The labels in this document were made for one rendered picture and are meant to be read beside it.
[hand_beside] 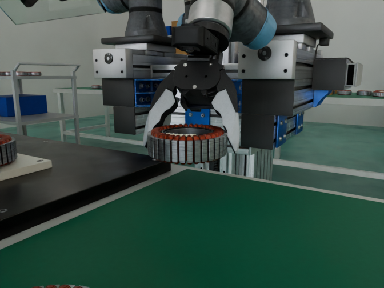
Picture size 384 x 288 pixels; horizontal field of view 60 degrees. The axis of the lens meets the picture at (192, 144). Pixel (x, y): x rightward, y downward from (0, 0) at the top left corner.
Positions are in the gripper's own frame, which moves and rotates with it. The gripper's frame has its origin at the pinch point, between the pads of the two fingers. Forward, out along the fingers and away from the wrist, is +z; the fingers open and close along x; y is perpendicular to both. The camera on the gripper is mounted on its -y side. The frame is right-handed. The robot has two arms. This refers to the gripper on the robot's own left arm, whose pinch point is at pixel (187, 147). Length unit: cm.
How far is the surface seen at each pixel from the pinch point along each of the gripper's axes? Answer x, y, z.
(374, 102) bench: -72, 194, -102
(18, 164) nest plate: 24.6, -2.9, 5.2
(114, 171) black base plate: 11.1, 1.2, 4.1
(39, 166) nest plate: 22.1, -1.5, 4.8
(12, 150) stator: 25.5, -4.0, 3.3
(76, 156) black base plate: 22.4, 7.1, 0.7
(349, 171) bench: -61, 227, -59
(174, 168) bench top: 5.5, 12.1, 0.4
